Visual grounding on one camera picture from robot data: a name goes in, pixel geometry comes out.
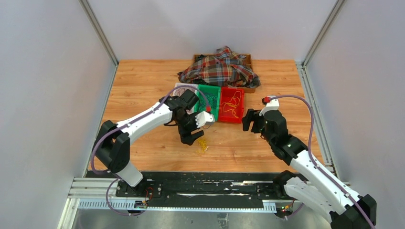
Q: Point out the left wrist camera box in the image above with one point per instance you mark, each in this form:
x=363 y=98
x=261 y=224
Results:
x=204 y=118

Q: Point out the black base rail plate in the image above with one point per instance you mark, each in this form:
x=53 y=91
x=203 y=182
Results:
x=197 y=191

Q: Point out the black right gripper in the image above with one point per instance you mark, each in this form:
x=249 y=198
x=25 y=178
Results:
x=251 y=115

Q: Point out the white plastic bin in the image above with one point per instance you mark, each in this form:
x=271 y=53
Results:
x=180 y=91

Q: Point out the green plastic bin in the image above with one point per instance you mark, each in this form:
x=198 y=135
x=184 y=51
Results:
x=212 y=94

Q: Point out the red plastic bin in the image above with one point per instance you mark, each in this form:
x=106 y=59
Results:
x=231 y=107

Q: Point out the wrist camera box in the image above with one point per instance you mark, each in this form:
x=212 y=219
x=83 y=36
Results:
x=271 y=103
x=204 y=118

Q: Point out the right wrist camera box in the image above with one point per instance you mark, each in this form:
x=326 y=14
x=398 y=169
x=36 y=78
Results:
x=271 y=103

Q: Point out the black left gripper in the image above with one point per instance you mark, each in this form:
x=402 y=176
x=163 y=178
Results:
x=187 y=138

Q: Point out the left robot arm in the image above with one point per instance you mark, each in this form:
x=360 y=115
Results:
x=111 y=150

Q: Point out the plaid flannel shirt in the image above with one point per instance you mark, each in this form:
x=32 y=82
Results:
x=224 y=68

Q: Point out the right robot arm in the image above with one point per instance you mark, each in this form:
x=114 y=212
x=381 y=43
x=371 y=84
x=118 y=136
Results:
x=341 y=206

